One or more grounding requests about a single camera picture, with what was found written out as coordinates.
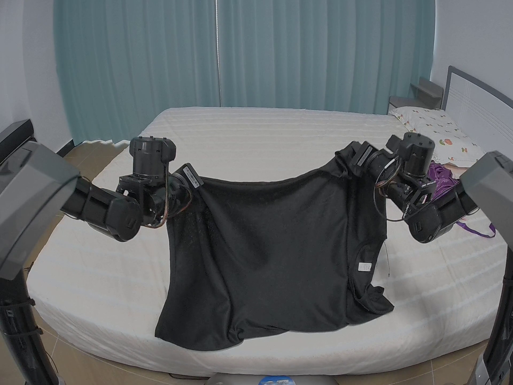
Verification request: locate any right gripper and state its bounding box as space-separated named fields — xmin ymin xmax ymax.
xmin=349 ymin=140 xmax=398 ymax=181

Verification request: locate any grey bedside table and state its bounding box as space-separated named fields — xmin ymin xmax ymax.
xmin=389 ymin=76 xmax=444 ymax=115

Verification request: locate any purple garment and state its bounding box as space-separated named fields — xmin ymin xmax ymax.
xmin=426 ymin=162 xmax=497 ymax=239

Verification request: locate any white printed pillow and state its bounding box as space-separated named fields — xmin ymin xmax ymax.
xmin=388 ymin=106 xmax=483 ymax=168

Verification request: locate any bed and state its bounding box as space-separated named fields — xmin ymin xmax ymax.
xmin=26 ymin=66 xmax=513 ymax=378

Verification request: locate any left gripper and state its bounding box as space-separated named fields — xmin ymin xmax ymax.
xmin=168 ymin=164 xmax=202 ymax=211

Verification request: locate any black T-shirt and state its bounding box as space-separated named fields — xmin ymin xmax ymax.
xmin=154 ymin=150 xmax=396 ymax=352

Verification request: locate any black chest of drawers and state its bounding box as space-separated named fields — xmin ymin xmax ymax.
xmin=0 ymin=120 xmax=35 ymax=163

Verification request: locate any blue-green curtain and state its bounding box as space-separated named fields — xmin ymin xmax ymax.
xmin=54 ymin=0 xmax=220 ymax=145
xmin=216 ymin=0 xmax=436 ymax=115

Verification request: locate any black cable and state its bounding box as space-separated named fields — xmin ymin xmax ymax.
xmin=375 ymin=175 xmax=406 ymax=222

